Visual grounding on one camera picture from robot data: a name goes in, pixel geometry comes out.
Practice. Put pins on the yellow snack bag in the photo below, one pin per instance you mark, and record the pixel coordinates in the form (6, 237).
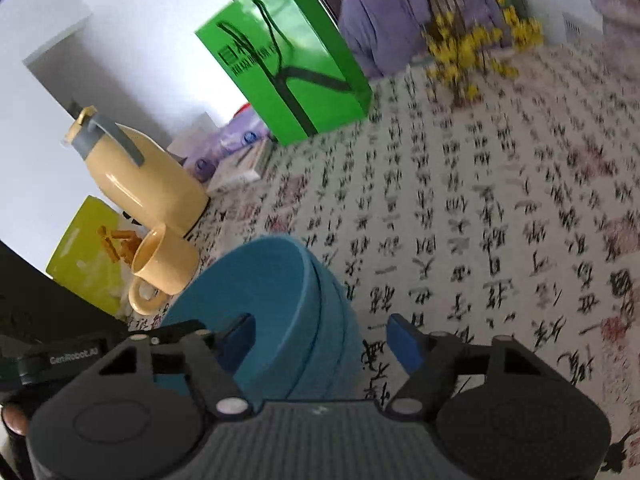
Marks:
(90, 250)

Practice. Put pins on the green paper bag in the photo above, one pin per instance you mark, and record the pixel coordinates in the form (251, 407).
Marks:
(300, 45)

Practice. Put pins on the yellow flower sprigs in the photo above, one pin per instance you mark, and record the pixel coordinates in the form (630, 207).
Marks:
(465, 50)

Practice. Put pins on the black paper bag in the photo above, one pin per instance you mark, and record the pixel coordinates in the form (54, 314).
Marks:
(60, 310)

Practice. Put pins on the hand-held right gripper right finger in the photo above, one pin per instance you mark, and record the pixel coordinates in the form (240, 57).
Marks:
(404, 340)

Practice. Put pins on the yellow thermos jug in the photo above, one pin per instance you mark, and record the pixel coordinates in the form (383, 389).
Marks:
(145, 180)

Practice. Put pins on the blue bowl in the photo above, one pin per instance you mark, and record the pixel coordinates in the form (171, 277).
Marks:
(352, 355)
(331, 320)
(265, 285)

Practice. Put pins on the purple covered chair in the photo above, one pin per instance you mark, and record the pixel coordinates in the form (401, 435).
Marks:
(390, 15)

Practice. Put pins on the purple plastic packet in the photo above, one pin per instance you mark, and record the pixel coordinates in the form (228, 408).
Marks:
(225, 142)

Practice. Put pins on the yellow mug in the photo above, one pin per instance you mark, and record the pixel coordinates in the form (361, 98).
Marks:
(165, 260)

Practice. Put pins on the person's left hand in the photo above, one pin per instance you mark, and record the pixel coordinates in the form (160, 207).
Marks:
(14, 420)

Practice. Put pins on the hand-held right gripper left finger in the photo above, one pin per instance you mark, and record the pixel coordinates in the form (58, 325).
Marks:
(241, 331)

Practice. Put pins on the white flat book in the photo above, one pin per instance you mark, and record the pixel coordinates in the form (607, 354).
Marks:
(240, 170)

